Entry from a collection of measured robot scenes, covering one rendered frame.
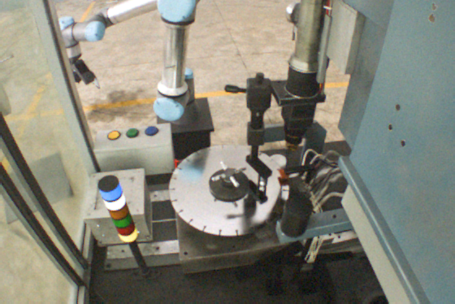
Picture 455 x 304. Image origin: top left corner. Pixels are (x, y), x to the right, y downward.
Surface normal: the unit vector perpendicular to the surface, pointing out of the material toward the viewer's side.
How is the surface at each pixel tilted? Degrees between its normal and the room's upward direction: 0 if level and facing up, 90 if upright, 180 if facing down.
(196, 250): 0
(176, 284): 0
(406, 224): 69
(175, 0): 82
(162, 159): 90
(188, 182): 0
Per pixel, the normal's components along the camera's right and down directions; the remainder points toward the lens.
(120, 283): 0.00, -0.77
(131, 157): 0.17, 0.63
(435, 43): -0.99, 0.11
